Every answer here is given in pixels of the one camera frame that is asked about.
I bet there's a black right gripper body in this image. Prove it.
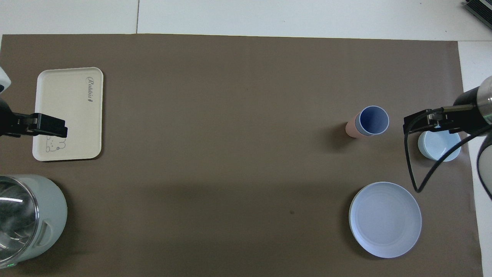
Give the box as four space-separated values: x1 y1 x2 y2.
432 105 462 133

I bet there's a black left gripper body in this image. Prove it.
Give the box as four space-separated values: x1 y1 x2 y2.
0 111 37 138

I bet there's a periwinkle blue cup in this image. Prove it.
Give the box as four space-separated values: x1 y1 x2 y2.
354 105 389 136

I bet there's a pink cup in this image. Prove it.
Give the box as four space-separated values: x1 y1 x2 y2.
345 115 364 139

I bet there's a cream rabbit print tray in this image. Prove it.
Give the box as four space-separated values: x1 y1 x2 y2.
32 67 104 162

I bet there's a light blue bowl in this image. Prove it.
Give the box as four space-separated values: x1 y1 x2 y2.
418 129 462 162

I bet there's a pale green cooking pot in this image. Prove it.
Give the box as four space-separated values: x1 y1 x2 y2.
0 174 68 269

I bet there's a glass pot lid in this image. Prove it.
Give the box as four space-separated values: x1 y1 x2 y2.
0 176 40 263

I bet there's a periwinkle blue plate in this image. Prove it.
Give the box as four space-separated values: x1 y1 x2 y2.
349 182 422 259

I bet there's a grey ribbed device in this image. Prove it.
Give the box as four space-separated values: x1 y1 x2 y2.
463 0 492 30

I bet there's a brown paper table mat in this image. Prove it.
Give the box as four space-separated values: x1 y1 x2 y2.
0 34 484 277

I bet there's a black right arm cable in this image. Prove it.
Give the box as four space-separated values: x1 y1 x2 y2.
404 109 492 193

